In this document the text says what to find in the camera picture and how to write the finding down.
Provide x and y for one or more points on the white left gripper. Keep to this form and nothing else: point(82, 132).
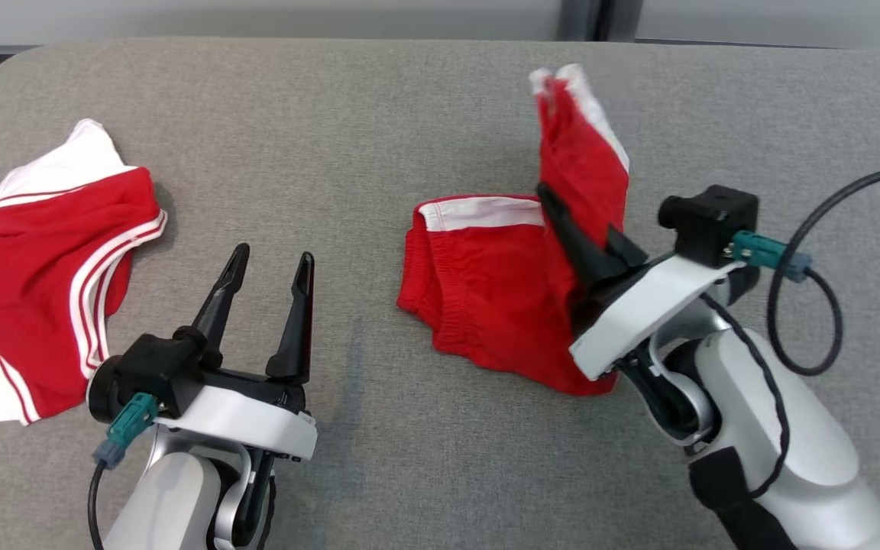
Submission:
point(249, 420)

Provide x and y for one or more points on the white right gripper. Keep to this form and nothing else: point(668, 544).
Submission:
point(646, 313)

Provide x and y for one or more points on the red shorts white band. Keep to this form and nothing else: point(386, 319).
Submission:
point(493, 290)

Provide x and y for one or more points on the red basketball jersey white trim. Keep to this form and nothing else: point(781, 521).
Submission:
point(35, 267)

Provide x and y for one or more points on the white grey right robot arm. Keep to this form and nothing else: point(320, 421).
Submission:
point(776, 443)

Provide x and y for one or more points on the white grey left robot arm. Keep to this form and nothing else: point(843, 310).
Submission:
point(173, 496)

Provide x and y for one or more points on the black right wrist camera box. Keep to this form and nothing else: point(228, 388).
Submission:
point(711, 221)

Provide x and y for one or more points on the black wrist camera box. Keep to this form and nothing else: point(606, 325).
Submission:
point(711, 221)
point(146, 374)

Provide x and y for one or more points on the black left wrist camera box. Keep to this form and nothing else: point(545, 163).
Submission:
point(146, 374)

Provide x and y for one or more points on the grey partition post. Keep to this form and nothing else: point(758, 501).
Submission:
point(596, 19)

